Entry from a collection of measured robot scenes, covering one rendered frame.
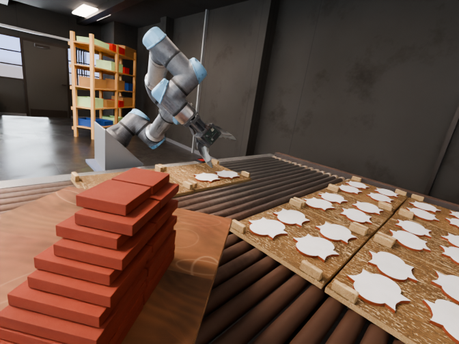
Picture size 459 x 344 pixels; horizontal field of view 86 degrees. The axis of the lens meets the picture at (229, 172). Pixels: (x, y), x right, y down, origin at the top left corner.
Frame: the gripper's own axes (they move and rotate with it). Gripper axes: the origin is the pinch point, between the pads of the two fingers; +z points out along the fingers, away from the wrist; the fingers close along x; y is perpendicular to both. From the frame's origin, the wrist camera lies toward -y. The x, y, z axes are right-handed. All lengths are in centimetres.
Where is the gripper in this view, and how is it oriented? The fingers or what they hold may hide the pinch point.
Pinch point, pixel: (223, 153)
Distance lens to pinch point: 99.9
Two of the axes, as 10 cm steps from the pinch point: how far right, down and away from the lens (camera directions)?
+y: 4.1, 1.6, -9.0
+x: 6.3, -7.6, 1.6
